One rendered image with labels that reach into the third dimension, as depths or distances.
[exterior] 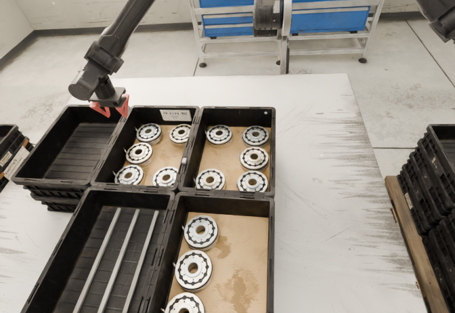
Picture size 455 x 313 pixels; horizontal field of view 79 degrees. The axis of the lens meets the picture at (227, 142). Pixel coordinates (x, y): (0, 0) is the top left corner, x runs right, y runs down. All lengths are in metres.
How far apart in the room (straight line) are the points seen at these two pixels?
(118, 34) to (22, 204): 0.93
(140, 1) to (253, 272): 0.74
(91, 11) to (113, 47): 3.53
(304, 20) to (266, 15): 1.66
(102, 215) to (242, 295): 0.53
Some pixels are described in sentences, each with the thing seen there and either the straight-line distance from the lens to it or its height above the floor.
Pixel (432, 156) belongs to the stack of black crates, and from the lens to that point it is 1.67.
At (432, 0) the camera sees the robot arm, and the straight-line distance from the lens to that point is 0.77.
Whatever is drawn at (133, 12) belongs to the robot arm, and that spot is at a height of 1.40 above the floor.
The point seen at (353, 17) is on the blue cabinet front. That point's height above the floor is 0.45.
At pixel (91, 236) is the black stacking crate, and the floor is 0.83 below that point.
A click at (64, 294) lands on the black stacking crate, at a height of 0.83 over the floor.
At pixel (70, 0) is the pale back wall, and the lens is 4.39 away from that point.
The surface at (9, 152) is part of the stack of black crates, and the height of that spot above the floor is 0.51.
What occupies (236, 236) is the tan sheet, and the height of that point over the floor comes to 0.83.
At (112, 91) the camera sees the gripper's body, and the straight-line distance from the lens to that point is 0.91.
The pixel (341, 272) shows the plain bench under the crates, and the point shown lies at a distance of 1.02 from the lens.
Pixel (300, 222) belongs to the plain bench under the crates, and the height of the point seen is 0.70.
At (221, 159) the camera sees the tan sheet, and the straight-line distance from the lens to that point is 1.04.
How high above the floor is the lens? 1.64
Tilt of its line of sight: 48 degrees down
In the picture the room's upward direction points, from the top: 8 degrees counter-clockwise
